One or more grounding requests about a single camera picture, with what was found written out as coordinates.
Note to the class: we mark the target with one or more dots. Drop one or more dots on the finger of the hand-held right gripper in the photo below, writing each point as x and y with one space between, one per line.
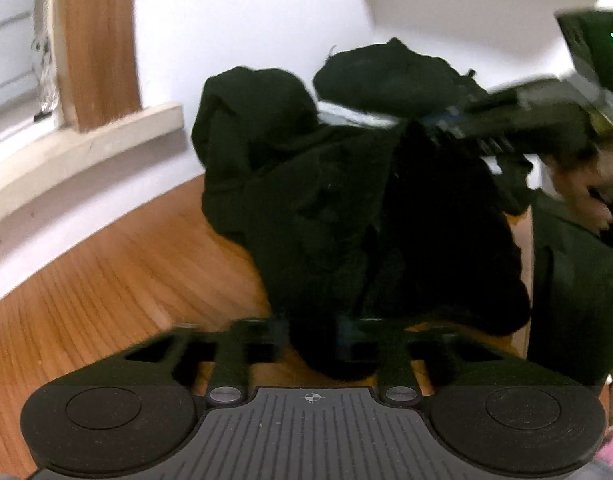
516 132
526 96

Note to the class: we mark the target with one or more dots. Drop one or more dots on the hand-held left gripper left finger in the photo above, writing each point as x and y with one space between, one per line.
231 350

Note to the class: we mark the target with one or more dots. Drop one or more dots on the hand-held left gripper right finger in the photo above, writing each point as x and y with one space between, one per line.
394 355

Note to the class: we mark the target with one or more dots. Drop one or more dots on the black garment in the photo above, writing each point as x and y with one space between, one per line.
386 75
336 210

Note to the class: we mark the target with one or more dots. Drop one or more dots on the person's right hand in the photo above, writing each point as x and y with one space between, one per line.
581 185

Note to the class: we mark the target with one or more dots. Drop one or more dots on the folded black garment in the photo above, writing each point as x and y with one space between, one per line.
386 75

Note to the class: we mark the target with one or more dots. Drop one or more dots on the folded grey white garment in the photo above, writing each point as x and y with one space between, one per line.
356 116

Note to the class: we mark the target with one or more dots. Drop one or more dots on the cream window sill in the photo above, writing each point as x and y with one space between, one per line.
61 160

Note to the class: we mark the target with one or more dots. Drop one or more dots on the white window blinds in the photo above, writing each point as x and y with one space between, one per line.
6 50

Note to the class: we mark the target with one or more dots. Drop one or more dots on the wooden window frame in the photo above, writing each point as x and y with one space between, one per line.
96 45

